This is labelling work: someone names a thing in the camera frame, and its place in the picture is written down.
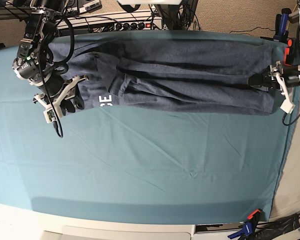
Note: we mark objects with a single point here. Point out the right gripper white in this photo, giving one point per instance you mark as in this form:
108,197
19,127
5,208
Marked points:
69,92

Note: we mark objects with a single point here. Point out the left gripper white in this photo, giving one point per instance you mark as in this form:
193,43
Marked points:
276,73

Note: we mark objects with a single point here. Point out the blue-grey heathered T-shirt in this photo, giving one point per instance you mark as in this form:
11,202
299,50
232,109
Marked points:
185,76

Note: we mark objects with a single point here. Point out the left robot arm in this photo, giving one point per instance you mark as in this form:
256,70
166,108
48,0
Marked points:
292,73

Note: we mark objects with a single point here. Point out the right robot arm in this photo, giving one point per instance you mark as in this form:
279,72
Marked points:
35,60

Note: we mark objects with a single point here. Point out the orange black clamp top right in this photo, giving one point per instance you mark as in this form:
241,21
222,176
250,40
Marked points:
291,53

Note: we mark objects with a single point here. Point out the teal table cloth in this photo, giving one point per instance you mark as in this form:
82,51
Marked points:
132,165

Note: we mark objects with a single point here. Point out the blue orange clamp bottom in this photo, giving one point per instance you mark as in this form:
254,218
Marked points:
249,227

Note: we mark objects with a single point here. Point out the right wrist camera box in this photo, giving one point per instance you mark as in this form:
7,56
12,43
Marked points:
50,115

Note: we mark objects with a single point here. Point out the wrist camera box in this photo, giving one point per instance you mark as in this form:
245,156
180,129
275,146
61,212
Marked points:
50,115
287,106

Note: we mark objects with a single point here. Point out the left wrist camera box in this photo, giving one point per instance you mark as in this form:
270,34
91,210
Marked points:
287,106

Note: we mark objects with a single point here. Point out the blue black clamp handle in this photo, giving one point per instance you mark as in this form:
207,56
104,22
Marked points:
281,21

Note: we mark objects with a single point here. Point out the black power strip red switch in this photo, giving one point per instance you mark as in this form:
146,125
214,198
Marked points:
134,26

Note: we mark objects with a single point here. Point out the white overhead camera mount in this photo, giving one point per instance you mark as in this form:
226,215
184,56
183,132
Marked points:
149,2

